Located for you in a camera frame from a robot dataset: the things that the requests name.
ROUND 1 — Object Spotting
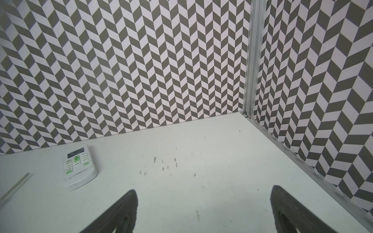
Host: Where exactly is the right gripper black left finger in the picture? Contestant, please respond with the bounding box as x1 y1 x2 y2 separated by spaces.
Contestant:
82 189 138 233

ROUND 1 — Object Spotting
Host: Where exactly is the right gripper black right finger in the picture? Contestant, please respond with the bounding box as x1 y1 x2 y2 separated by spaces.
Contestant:
270 185 335 233

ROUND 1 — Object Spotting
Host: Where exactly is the white remote with green buttons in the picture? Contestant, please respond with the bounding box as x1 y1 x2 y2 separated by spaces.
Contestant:
64 146 98 190

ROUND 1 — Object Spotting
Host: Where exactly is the clear-handled screwdriver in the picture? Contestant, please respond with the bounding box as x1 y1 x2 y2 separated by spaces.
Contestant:
1 172 31 202

